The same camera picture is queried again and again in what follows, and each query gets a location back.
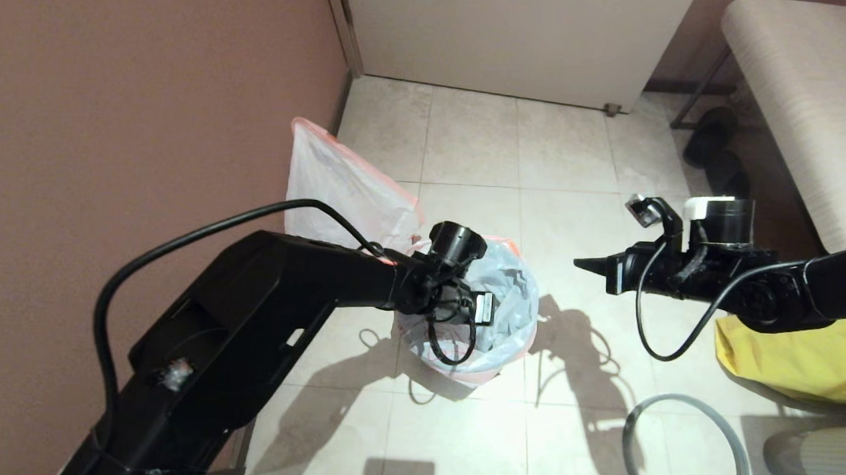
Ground white red-printed plastic bag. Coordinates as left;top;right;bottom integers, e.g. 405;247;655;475
396;231;544;389

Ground white garbage bag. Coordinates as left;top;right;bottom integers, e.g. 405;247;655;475
283;117;430;256

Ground grey bin rim ring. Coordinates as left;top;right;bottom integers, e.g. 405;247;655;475
620;393;754;475

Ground yellow fabric bag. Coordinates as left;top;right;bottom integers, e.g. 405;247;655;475
712;305;846;405

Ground black slippers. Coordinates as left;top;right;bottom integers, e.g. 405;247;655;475
680;105;758;205

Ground thin dark metal rod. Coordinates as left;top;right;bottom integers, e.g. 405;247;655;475
670;46;732;132

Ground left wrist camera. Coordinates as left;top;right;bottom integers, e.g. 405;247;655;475
471;291;496;328

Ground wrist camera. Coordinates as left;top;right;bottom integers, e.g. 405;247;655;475
625;193;668;229
471;291;496;328

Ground thin black left wrist cable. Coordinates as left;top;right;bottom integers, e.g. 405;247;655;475
426;296;480;368

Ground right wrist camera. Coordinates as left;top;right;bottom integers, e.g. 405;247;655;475
625;193;668;229

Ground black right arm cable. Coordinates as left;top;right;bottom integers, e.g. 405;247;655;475
633;241;811;369

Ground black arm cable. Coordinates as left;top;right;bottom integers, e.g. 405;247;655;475
633;241;811;369
87;188;389;439

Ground grey door frame post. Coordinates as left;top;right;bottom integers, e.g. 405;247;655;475
316;0;369;80

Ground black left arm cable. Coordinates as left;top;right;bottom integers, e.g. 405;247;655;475
87;188;389;439

